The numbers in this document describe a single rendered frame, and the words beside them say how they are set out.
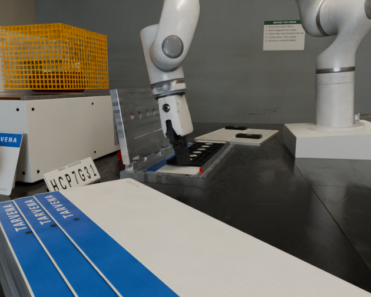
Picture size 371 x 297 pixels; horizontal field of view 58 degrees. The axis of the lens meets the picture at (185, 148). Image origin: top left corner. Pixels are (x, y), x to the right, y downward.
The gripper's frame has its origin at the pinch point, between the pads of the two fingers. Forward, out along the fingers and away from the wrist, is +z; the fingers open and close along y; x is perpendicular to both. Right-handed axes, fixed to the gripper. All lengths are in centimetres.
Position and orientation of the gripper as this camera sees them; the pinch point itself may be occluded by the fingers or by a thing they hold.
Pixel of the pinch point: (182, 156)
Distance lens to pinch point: 83.2
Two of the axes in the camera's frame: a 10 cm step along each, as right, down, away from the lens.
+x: -9.4, 1.5, 3.2
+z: 2.0, 9.7, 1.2
